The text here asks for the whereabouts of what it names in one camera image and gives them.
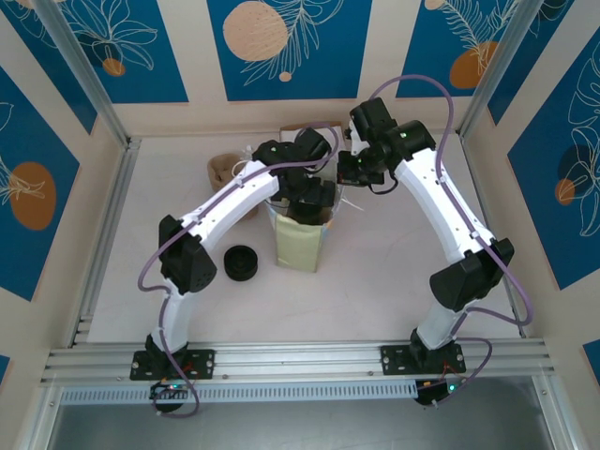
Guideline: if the pastel paper gift bag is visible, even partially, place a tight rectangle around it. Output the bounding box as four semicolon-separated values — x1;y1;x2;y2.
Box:
265;182;365;274

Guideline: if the brown cardboard napkin box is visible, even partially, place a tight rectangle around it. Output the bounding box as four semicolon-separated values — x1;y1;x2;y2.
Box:
279;122;346;142

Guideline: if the stack of brown cup carriers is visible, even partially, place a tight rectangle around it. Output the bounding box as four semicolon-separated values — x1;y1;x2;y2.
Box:
208;153;260;221

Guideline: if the stack of black cup lids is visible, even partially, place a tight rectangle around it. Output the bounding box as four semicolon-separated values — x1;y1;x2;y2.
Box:
223;244;260;281

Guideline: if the black controller board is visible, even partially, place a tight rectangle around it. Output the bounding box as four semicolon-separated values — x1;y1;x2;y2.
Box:
414;380;470;408
149;382;198;400

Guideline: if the aluminium frame post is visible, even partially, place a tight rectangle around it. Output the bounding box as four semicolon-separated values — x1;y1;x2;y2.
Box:
32;0;142;151
457;0;538;142

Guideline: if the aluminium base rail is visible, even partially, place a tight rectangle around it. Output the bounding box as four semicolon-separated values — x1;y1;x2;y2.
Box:
44;337;549;385

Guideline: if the aluminium side rail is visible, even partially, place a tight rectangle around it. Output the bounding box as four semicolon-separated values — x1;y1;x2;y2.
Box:
69;138;142;348

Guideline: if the grey slotted cable duct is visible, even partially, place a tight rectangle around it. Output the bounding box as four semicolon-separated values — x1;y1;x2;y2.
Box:
59;378;419;407

